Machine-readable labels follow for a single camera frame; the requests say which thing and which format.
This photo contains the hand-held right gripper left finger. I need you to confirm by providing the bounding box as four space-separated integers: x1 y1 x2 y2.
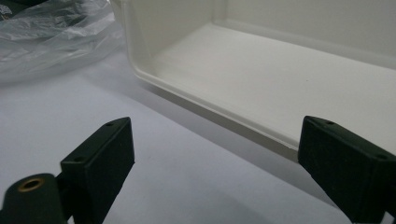
59 117 135 224

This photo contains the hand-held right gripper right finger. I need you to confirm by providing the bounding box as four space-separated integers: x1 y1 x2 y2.
297 115 396 224

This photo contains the white plastic tray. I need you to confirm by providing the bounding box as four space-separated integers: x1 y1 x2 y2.
109 0 396 163

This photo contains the clear plastic bag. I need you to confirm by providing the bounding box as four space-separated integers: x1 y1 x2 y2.
0 0 125 84

